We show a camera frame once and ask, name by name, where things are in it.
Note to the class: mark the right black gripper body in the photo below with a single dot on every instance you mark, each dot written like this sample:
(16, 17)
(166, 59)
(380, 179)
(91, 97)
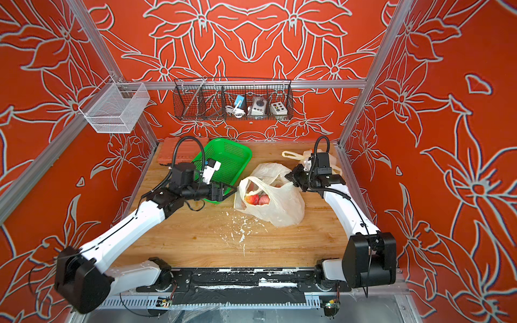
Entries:
(305, 180)

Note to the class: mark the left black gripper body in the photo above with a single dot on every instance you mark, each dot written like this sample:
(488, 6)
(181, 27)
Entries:
(198, 192)

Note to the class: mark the white orange-print plastic bag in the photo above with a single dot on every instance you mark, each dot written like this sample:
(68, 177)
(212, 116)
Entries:
(286, 207)

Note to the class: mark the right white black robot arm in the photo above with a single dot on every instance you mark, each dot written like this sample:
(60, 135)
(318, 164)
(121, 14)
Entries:
(370, 256)

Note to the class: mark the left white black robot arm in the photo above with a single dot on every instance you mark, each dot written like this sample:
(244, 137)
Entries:
(85, 276)

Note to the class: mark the green plastic basket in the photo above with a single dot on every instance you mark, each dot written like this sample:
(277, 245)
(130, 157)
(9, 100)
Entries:
(233, 156)

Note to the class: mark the white button remote box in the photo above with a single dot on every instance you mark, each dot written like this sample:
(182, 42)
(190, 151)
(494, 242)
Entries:
(278, 109)

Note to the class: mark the grey white timer device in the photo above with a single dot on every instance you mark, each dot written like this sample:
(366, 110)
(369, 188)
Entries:
(258, 108)

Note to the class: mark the blue white small box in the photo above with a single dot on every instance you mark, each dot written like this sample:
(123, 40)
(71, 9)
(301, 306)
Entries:
(239, 102)

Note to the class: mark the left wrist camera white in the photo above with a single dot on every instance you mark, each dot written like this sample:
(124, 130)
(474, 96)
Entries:
(210, 167)

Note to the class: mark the black wire wall basket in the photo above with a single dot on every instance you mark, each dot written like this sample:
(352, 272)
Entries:
(212, 99)

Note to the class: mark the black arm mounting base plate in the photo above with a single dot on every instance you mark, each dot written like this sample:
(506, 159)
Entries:
(246, 286)

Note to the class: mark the clear plastic wall bin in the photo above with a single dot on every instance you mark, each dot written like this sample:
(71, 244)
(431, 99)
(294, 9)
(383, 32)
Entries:
(115, 109)

